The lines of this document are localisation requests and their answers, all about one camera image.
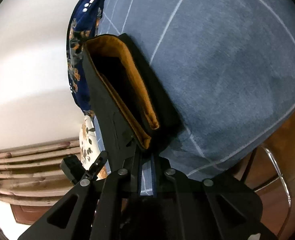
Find black pants with orange lining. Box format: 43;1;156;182
82;34;183;171

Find brown wooden headboard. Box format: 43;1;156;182
10;204;51;225

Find white floral pillow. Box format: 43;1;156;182
79;115;101;170

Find beige floral curtain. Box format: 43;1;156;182
0;140;80;206

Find blue grid-pattern bed sheet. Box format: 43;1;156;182
93;0;295;197

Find navy dog-print fleece blanket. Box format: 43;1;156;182
66;0;105;118

